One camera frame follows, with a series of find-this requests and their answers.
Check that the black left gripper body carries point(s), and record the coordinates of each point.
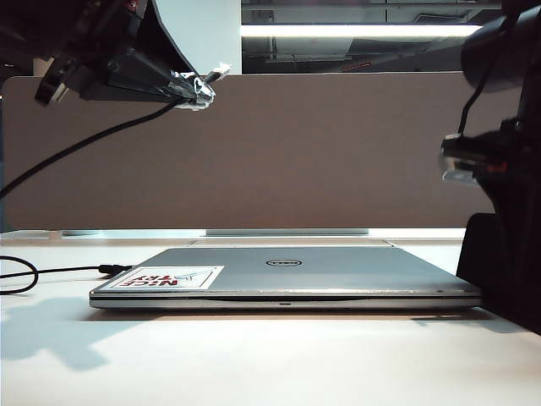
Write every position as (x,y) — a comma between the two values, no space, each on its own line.
(110,38)

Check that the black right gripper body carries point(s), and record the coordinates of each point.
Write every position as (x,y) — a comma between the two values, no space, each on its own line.
(498,152)

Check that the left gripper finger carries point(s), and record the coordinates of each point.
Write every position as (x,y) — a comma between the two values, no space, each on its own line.
(143,82)
(162,46)

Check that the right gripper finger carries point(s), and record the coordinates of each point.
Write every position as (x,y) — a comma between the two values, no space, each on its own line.
(515,196)

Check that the black smartphone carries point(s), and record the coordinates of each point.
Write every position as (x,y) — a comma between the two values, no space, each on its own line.
(477,254)

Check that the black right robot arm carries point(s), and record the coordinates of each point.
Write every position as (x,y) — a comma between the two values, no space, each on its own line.
(503,51)

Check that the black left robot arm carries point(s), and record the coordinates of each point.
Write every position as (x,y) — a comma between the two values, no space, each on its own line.
(34,25)

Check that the brown desk divider panel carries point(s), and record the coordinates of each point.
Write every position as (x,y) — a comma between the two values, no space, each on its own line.
(274,160)

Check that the small red ceiling sign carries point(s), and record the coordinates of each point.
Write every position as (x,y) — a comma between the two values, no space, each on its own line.
(359,65)

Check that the long ceiling light strip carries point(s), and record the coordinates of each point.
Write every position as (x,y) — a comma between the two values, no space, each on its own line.
(338,30)

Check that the silver Dell laptop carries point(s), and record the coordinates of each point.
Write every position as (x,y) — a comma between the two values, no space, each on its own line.
(338,275)

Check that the white red-lettered laptop sticker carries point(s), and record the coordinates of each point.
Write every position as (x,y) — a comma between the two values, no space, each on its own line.
(169,279)

